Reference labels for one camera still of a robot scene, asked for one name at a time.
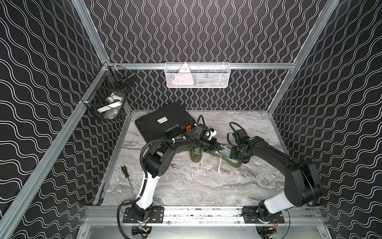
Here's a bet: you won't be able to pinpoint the white wire wall basket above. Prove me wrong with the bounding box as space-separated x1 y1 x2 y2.
164 62 231 88

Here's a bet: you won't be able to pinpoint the black yellow screwdriver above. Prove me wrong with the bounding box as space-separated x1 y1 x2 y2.
121 164 134 191

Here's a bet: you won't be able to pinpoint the pink triangular card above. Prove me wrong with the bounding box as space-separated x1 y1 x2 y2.
172 63 195 88

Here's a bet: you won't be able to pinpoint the aluminium front rail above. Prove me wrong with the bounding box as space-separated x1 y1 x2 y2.
83 206 323 226

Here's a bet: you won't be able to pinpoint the light blue insole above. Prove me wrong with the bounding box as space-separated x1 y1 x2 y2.
220 149 231 160

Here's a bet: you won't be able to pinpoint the white items in black basket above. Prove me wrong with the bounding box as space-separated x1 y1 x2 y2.
96 93 124 120

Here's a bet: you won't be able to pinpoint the black plastic tool case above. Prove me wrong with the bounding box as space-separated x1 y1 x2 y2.
135 103 196 142

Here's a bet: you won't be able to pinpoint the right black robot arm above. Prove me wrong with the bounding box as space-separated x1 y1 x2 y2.
230 134 322 218

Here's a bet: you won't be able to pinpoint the green canvas shoe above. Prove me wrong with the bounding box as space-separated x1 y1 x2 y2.
207 147 242 186
187 148 205 181

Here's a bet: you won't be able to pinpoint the black wire wall basket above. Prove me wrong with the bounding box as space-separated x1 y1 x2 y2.
85 65 137 121

